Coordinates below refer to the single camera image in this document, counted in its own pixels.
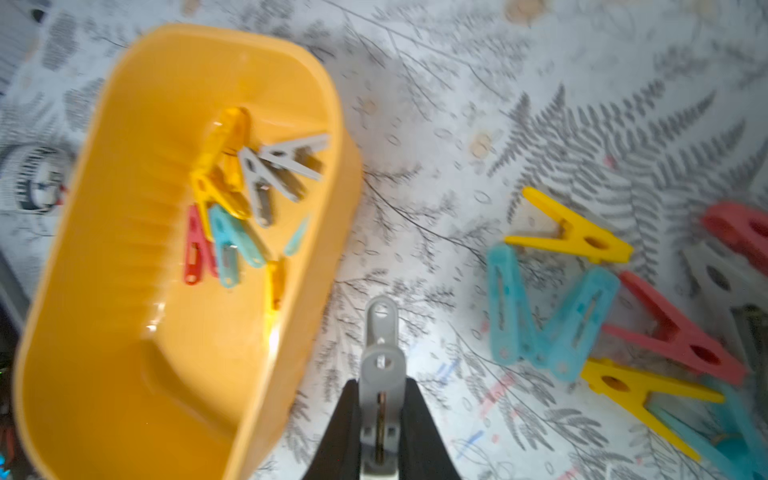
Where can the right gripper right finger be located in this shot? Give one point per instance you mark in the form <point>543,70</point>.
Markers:
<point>422,452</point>

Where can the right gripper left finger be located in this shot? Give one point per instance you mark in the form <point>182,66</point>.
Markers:
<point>338,453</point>

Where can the grey clothespin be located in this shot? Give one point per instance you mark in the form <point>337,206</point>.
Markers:
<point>736,297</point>
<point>261,177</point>
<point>381,391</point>

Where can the yellow plastic storage tray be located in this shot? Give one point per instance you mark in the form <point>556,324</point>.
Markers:
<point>124,370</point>

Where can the teal clothespin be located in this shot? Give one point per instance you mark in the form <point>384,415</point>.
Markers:
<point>513,332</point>
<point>232,241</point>

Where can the yellow clothespin pile top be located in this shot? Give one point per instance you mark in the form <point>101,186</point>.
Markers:
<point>578,236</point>

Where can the teal clothespin on table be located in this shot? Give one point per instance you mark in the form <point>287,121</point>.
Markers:
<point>513,332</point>

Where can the yellow clothespin lower table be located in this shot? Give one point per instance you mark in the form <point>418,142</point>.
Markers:
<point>631,388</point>

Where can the red clothespin on table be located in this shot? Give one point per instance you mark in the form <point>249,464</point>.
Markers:
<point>676,337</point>

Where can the grey clothespin on table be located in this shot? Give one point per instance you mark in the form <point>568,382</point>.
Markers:
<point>736,297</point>

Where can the red clothespin far pair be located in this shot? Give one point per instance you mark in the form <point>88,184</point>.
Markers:
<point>742,228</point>

